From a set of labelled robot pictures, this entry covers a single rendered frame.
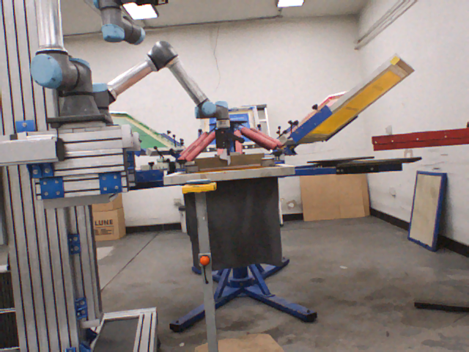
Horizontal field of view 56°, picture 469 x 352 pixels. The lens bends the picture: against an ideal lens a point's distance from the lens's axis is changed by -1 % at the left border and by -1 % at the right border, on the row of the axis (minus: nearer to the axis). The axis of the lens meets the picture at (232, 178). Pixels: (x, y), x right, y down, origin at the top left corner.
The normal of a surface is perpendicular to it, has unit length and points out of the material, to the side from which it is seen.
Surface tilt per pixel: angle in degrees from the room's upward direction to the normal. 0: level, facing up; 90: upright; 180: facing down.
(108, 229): 90
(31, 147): 90
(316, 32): 90
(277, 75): 90
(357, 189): 78
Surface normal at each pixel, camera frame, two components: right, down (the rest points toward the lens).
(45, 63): -0.29, 0.21
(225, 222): 0.03, 0.08
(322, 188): -0.02, -0.15
